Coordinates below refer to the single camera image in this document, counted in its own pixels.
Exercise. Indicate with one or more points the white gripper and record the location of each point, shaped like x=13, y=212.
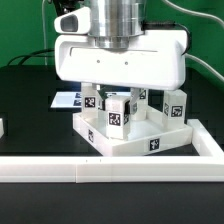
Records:
x=153, y=60

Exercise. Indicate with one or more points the white square tabletop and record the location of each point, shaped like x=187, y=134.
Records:
x=145, y=137

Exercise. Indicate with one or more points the white L-shaped fence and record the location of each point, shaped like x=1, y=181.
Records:
x=206, y=166

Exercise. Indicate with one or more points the white part at left edge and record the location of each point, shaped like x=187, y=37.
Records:
x=1, y=128

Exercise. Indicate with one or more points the white marker base plate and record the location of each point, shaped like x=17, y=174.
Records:
x=70, y=99

